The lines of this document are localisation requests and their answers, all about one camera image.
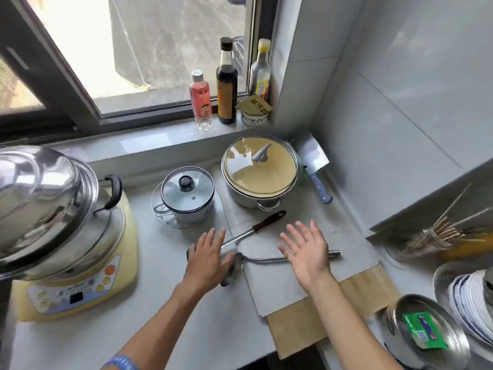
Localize stack of white plates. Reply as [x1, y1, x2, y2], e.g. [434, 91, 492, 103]
[448, 267, 493, 343]
[432, 261, 493, 355]

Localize yellow induction cooker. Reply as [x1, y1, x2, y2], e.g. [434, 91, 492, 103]
[11, 188, 139, 322]

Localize white cutting mat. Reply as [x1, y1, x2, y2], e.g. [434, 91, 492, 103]
[211, 161, 381, 318]

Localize small white pot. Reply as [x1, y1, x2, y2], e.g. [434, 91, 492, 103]
[154, 188, 216, 224]

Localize clear bottle with pink label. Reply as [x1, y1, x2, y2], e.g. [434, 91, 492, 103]
[188, 69, 213, 131]

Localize person's left hand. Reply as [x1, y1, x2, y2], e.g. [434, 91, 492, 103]
[181, 227, 236, 301]

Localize dark soy sauce bottle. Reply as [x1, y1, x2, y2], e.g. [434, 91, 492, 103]
[215, 37, 238, 125]

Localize large glass pot lid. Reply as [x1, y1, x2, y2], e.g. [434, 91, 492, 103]
[221, 134, 300, 199]

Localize bundle of wooden chopsticks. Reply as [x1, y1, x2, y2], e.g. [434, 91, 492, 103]
[400, 183, 493, 258]

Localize person's left forearm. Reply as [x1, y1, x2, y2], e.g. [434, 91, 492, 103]
[102, 283, 218, 370]

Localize domed stainless steel lid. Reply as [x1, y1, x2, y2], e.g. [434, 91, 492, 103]
[0, 145, 100, 272]

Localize person's right hand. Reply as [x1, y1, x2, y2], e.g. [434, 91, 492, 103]
[278, 220, 334, 293]

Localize blue wristband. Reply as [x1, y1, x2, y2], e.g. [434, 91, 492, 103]
[102, 354, 140, 370]

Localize yellow pipe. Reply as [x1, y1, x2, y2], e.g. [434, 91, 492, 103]
[439, 234, 493, 263]

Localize wooden cutting board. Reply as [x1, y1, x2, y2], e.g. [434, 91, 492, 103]
[266, 264, 401, 360]

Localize steel wok with black handle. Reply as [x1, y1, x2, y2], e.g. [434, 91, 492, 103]
[0, 157, 126, 282]

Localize person's right forearm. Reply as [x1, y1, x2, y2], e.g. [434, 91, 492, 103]
[308, 270, 401, 370]

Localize green packet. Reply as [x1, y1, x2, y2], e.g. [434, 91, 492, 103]
[402, 311, 449, 350]

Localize steel ladle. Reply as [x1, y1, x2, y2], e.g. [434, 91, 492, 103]
[220, 249, 342, 288]

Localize cleaver with blue handle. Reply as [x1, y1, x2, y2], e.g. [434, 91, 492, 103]
[296, 131, 334, 205]

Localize dark window frame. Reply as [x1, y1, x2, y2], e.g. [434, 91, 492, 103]
[0, 0, 278, 147]

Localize instant noodle cup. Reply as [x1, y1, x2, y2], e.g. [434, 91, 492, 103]
[235, 94, 273, 127]

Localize clear bottle with yellow cap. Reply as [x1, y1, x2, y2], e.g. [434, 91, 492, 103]
[248, 38, 272, 103]

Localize stainless steel plate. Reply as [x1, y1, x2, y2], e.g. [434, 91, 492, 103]
[379, 294, 471, 370]

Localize steel spatula with dark-red handle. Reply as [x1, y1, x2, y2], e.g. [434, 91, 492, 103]
[186, 210, 287, 263]

